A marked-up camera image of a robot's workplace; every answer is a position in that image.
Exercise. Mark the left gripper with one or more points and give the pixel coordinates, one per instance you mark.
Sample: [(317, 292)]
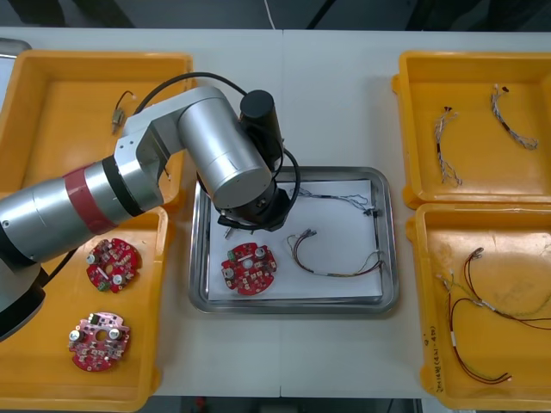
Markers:
[(267, 215)]

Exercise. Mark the round red circuit board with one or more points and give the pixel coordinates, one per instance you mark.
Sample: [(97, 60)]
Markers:
[(99, 348), (114, 262), (247, 279)]

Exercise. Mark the silver-grey left robot arm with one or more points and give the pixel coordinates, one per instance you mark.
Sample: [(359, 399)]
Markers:
[(224, 142)]

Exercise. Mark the white sheet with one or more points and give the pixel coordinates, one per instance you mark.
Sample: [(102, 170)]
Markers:
[(4, 81), (301, 288)]

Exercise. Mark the steel tray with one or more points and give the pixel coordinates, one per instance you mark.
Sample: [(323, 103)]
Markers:
[(198, 284), (21, 46)]

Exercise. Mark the group of metal solenoids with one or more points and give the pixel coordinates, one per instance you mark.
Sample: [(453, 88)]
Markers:
[(117, 117)]

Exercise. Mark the yellow-orange plastic bin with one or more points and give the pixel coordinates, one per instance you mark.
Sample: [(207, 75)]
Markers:
[(473, 86), (482, 344), (142, 378), (64, 86)]

